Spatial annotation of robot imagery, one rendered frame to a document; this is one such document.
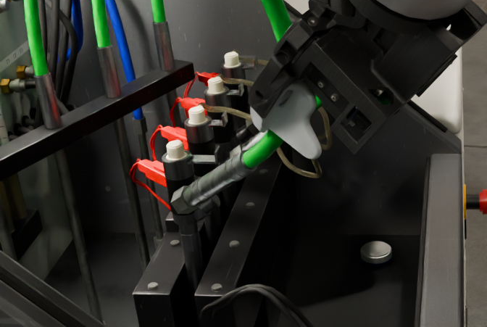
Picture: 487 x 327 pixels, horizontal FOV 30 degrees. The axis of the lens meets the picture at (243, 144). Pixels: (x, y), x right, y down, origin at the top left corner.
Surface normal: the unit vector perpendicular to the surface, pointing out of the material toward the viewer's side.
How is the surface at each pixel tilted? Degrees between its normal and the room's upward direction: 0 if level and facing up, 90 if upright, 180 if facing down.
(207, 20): 90
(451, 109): 0
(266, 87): 98
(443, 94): 0
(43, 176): 90
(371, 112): 103
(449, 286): 0
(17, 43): 90
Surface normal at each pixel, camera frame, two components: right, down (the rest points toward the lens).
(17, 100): 0.97, -0.01
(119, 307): -0.11, -0.90
